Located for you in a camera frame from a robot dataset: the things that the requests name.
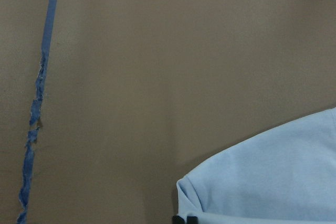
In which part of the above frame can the light blue t-shirt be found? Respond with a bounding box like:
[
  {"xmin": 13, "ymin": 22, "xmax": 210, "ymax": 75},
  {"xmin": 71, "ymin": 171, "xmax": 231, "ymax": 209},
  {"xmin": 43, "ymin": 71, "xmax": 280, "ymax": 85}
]
[{"xmin": 176, "ymin": 109, "xmax": 335, "ymax": 223}]

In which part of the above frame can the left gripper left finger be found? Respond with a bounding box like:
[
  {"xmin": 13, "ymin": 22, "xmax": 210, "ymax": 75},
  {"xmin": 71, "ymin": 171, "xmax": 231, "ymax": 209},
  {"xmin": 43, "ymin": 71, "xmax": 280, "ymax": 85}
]
[{"xmin": 172, "ymin": 216, "xmax": 183, "ymax": 224}]

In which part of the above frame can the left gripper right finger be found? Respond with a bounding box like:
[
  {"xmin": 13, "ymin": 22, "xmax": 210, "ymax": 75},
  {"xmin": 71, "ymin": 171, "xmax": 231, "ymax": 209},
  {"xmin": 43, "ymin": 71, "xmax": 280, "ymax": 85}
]
[{"xmin": 186, "ymin": 216, "xmax": 198, "ymax": 224}]

